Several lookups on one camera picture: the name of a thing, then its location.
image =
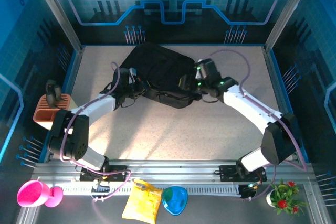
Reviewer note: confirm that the black backpack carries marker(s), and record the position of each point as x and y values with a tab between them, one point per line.
160	72

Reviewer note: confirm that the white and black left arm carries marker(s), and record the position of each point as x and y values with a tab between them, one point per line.
97	106

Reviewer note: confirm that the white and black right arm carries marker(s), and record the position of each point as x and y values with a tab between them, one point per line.
249	108

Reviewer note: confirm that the terracotta and white desk organizer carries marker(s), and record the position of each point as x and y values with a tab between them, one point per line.
43	113

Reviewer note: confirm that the yellow plastic pouch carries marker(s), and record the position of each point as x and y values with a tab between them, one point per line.
141	203

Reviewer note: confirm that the blue triangular bowl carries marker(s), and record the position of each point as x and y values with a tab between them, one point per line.
174	200

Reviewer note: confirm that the pink goblet cup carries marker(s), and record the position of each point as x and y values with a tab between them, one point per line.
34	193

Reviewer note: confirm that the potted plant with red flowers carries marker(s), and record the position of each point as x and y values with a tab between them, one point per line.
283	197

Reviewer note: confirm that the aluminium mounting rail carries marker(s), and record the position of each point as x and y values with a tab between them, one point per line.
173	169

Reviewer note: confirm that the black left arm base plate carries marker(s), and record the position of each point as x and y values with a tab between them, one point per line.
118	172

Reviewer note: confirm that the aluminium frame post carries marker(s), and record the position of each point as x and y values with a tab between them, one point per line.
56	14
288	9

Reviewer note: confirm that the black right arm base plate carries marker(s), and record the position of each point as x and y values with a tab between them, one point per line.
228	173

